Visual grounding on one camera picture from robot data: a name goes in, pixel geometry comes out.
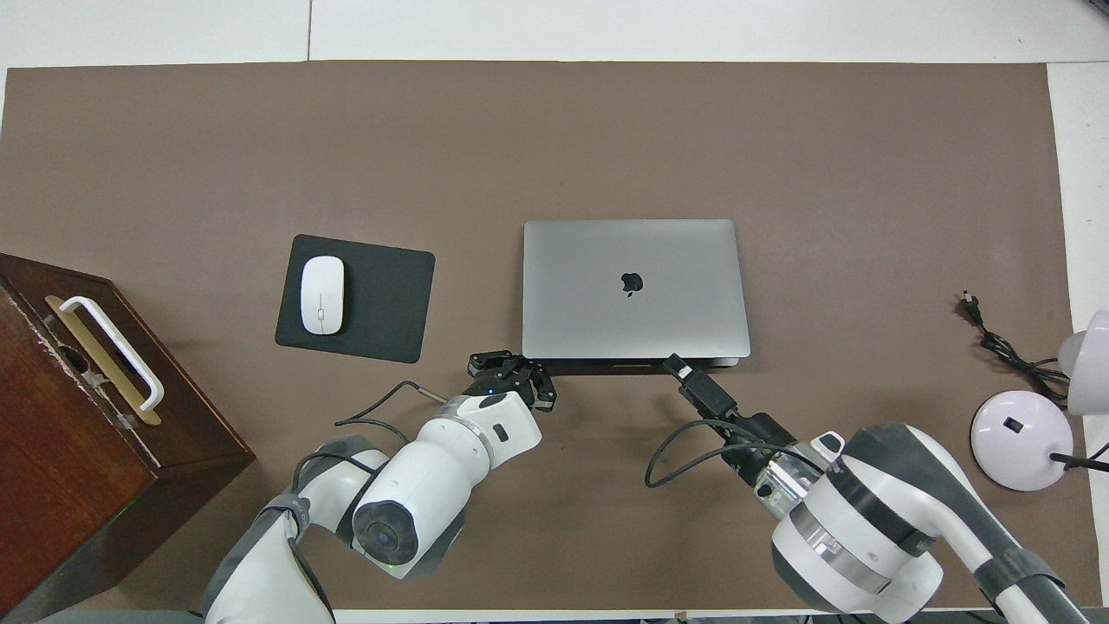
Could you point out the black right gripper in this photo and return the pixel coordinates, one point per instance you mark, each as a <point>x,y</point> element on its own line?
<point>754,438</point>

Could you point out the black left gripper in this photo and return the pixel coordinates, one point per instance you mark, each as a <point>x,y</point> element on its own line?
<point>502,381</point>

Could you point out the silver laptop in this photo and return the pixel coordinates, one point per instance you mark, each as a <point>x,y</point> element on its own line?
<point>632,321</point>

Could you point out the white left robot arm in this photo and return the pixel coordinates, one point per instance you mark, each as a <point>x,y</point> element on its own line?
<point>416,485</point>

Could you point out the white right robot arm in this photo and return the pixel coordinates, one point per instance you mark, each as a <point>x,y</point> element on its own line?
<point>892,503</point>

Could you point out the black mouse pad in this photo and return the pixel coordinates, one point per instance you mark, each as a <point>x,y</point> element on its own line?
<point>385,299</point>

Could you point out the white computer mouse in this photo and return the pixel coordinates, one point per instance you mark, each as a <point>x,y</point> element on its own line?
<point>322,295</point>

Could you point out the brown table mat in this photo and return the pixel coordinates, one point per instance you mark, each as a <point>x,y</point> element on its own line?
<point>554,130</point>

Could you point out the white desk lamp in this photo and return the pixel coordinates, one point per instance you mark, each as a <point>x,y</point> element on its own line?
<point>1022,442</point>

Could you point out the dark wooden box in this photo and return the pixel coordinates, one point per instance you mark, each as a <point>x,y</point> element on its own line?
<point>61,485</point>

